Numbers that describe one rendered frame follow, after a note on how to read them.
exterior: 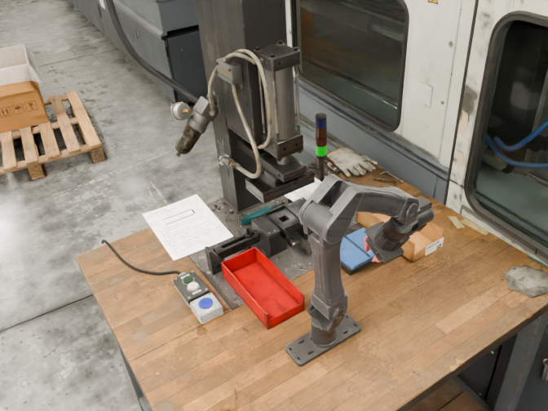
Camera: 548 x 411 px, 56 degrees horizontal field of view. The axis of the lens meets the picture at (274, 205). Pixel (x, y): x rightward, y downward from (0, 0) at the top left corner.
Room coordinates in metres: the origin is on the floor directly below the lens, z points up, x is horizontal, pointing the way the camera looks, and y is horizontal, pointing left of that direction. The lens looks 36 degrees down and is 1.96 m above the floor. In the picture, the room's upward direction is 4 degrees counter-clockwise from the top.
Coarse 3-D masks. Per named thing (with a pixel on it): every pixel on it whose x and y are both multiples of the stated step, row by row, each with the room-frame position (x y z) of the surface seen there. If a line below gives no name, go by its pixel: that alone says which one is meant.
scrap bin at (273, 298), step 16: (240, 256) 1.16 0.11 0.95; (256, 256) 1.18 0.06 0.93; (224, 272) 1.12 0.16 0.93; (240, 272) 1.14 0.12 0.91; (256, 272) 1.14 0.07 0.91; (272, 272) 1.11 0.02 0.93; (240, 288) 1.04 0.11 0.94; (256, 288) 1.07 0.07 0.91; (272, 288) 1.07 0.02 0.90; (288, 288) 1.04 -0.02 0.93; (256, 304) 0.96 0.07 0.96; (272, 304) 1.00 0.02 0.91; (288, 304) 1.00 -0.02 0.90; (304, 304) 0.98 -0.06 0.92; (272, 320) 0.93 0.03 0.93
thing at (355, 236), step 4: (360, 228) 1.28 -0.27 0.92; (364, 228) 1.28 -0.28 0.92; (352, 232) 1.26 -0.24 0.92; (356, 232) 1.26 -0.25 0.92; (360, 232) 1.26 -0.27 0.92; (348, 236) 1.25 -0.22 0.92; (352, 236) 1.24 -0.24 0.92; (356, 236) 1.24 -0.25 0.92; (360, 236) 1.24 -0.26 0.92; (364, 236) 1.24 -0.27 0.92; (352, 240) 1.23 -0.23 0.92; (356, 240) 1.23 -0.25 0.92; (360, 240) 1.23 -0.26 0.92; (356, 244) 1.21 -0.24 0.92; (360, 244) 1.21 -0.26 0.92; (364, 244) 1.20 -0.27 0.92; (360, 248) 1.19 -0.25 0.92; (364, 248) 1.19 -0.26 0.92; (368, 252) 1.17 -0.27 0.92; (372, 252) 1.16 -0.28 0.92
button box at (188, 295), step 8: (104, 240) 1.36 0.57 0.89; (112, 248) 1.30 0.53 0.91; (120, 256) 1.25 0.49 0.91; (128, 264) 1.21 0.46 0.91; (144, 272) 1.17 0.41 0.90; (152, 272) 1.17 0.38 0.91; (160, 272) 1.16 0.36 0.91; (168, 272) 1.16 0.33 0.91; (176, 272) 1.15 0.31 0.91; (184, 272) 1.14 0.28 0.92; (192, 272) 1.13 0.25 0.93; (176, 280) 1.10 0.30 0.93; (200, 280) 1.10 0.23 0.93; (176, 288) 1.10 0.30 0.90; (184, 288) 1.07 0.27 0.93; (200, 288) 1.06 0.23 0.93; (184, 296) 1.04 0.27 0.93; (192, 296) 1.03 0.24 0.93; (200, 296) 1.04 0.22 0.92
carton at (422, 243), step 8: (360, 216) 1.33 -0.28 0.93; (368, 216) 1.30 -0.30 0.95; (376, 216) 1.36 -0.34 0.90; (384, 216) 1.36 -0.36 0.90; (368, 224) 1.30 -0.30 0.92; (432, 224) 1.22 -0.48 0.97; (416, 232) 1.26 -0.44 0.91; (424, 232) 1.25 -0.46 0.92; (432, 232) 1.22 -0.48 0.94; (440, 232) 1.19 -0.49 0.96; (408, 240) 1.15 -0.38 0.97; (416, 240) 1.23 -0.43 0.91; (424, 240) 1.22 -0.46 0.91; (432, 240) 1.22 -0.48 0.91; (440, 240) 1.19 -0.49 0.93; (408, 248) 1.15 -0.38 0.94; (416, 248) 1.19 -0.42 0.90; (424, 248) 1.16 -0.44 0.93; (432, 248) 1.17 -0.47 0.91; (408, 256) 1.15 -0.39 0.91; (416, 256) 1.14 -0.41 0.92
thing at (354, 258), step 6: (342, 240) 1.23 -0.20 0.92; (348, 246) 1.20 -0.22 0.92; (354, 246) 1.20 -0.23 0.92; (342, 252) 1.17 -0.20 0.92; (348, 252) 1.17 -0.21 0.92; (354, 252) 1.17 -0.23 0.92; (360, 252) 1.17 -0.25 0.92; (342, 258) 1.15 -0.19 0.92; (348, 258) 1.15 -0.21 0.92; (354, 258) 1.15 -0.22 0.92; (360, 258) 1.14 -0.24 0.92; (366, 258) 1.14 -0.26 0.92; (372, 258) 1.12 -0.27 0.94; (348, 264) 1.12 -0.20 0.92; (354, 264) 1.12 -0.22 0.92; (360, 264) 1.11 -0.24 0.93
